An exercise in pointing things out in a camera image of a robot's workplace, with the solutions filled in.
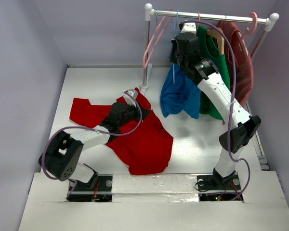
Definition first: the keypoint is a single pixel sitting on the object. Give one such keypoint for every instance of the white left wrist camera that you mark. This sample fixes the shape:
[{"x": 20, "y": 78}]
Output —
[{"x": 130, "y": 97}]

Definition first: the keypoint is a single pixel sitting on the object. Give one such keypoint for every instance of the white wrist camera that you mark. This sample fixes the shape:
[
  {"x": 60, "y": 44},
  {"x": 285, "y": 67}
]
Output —
[
  {"x": 186, "y": 27},
  {"x": 130, "y": 97}
]

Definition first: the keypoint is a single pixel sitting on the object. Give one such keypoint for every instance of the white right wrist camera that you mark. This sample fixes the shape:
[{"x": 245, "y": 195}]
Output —
[{"x": 186, "y": 27}]

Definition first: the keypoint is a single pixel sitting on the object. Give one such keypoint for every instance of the wooden hanger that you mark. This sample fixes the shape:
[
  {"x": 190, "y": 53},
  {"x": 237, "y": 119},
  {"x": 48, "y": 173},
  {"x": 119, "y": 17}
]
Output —
[{"x": 218, "y": 35}]

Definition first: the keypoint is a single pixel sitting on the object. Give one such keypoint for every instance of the dusty red t-shirt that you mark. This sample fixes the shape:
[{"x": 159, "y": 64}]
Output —
[{"x": 244, "y": 67}]

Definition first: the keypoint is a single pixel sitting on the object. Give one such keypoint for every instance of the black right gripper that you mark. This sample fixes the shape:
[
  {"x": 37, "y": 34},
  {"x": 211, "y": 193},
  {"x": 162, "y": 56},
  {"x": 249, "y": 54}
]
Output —
[{"x": 174, "y": 57}]

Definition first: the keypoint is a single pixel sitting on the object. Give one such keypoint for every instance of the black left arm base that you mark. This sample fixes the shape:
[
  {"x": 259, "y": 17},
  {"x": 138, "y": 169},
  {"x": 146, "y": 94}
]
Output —
[{"x": 99, "y": 190}]

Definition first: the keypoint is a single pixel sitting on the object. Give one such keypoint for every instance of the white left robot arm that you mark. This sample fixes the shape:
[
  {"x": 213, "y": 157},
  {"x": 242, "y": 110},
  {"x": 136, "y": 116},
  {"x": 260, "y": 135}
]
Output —
[{"x": 60, "y": 159}]

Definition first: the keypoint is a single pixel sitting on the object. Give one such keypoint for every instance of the thick pink plastic hanger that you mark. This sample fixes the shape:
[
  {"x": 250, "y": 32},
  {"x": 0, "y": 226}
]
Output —
[{"x": 254, "y": 23}]

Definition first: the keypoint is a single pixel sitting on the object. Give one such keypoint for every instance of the blue t-shirt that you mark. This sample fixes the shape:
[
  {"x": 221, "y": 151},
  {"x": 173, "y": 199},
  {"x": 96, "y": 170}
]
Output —
[{"x": 179, "y": 93}]

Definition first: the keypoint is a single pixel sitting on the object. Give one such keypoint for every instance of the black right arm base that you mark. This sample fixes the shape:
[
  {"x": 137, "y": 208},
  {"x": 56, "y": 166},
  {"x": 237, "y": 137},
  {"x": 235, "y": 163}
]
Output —
[{"x": 215, "y": 189}]

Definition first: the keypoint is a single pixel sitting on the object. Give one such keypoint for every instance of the green t-shirt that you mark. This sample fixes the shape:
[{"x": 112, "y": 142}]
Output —
[{"x": 209, "y": 50}]

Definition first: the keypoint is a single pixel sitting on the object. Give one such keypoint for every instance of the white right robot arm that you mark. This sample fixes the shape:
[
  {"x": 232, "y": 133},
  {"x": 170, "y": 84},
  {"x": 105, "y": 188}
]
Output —
[{"x": 241, "y": 124}]

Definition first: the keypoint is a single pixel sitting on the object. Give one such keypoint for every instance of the light blue wire hanger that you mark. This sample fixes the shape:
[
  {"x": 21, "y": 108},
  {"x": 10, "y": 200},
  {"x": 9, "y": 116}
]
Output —
[{"x": 174, "y": 63}]

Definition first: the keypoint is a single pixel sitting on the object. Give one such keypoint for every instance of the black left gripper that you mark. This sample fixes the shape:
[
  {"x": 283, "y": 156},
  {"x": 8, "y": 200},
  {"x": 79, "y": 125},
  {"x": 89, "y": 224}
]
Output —
[{"x": 136, "y": 109}]

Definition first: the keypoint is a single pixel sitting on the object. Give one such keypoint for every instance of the white and chrome clothes rack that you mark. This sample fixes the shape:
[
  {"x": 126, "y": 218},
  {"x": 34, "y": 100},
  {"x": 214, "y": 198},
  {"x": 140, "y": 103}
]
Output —
[{"x": 150, "y": 12}]

